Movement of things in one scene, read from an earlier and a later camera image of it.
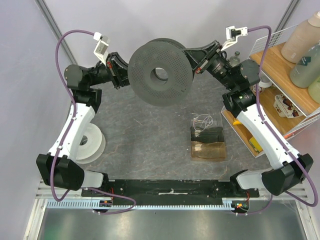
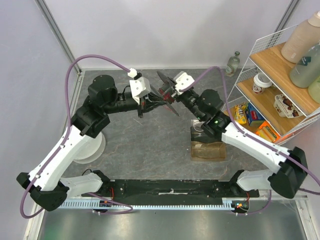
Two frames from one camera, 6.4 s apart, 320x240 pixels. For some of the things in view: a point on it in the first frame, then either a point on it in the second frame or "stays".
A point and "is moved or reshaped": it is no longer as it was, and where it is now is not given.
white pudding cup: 285,108 stays
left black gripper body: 113,67 -> 143,106
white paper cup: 264,81 stays
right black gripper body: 208,60 -> 169,90
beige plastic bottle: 301,37 stays
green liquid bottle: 307,69 stays
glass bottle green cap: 234,60 stays
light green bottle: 314,91 stays
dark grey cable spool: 165,53 is moved or reshaped
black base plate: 173,190 stays
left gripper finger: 118,59 -> 155,100
